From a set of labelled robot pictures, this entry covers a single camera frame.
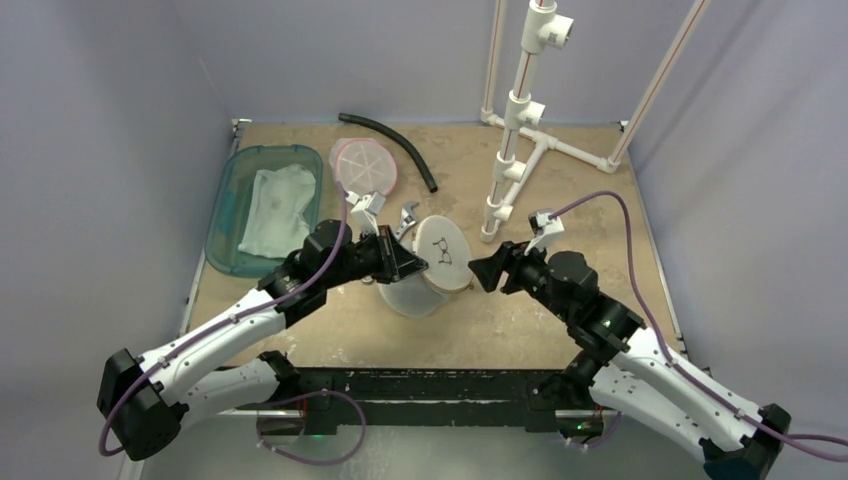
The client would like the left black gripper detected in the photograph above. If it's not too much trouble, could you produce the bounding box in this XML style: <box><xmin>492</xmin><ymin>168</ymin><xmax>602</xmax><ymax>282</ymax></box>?
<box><xmin>323</xmin><ymin>225</ymin><xmax>427</xmax><ymax>290</ymax></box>

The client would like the teal plastic bin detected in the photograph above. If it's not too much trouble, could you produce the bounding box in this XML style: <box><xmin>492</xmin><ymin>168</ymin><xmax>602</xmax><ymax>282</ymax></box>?
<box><xmin>205</xmin><ymin>144</ymin><xmax>323</xmax><ymax>278</ymax></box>

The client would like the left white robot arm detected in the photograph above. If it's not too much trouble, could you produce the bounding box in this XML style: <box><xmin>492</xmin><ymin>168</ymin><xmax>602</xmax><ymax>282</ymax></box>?
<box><xmin>97</xmin><ymin>220</ymin><xmax>430</xmax><ymax>461</ymax></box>

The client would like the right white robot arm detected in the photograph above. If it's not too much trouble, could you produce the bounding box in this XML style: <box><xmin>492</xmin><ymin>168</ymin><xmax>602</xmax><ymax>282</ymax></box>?
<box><xmin>468</xmin><ymin>242</ymin><xmax>791</xmax><ymax>479</ymax></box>

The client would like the white cloth garment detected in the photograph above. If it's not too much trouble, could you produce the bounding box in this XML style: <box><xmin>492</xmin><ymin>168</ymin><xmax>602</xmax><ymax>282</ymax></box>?
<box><xmin>238</xmin><ymin>164</ymin><xmax>316</xmax><ymax>258</ymax></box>

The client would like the white PVC pipe rack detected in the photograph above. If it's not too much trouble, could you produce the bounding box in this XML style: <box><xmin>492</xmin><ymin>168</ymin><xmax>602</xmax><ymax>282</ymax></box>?
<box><xmin>480</xmin><ymin>0</ymin><xmax>710</xmax><ymax>243</ymax></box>

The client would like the red handled adjustable wrench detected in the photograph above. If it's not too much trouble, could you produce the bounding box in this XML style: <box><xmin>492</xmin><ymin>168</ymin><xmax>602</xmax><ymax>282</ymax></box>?
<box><xmin>395</xmin><ymin>201</ymin><xmax>420</xmax><ymax>241</ymax></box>

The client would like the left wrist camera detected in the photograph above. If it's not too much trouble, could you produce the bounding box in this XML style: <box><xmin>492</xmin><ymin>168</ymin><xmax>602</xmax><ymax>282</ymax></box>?
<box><xmin>346</xmin><ymin>191</ymin><xmax>386</xmax><ymax>237</ymax></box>

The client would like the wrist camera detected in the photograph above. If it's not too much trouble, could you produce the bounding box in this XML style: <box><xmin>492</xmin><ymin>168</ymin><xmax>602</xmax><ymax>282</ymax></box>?
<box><xmin>346</xmin><ymin>191</ymin><xmax>386</xmax><ymax>237</ymax></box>
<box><xmin>524</xmin><ymin>209</ymin><xmax>565</xmax><ymax>256</ymax></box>

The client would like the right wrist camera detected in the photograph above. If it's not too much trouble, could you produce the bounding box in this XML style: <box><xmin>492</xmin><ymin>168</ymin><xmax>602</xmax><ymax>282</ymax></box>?
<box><xmin>524</xmin><ymin>209</ymin><xmax>565</xmax><ymax>256</ymax></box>

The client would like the black rubber hose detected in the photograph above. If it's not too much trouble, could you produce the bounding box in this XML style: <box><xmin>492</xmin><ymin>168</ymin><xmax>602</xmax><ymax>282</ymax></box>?
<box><xmin>337</xmin><ymin>112</ymin><xmax>439</xmax><ymax>195</ymax></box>

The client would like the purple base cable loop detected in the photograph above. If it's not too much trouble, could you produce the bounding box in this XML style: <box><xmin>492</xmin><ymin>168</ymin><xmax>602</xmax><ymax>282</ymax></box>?
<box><xmin>255</xmin><ymin>389</ymin><xmax>368</xmax><ymax>466</ymax></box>

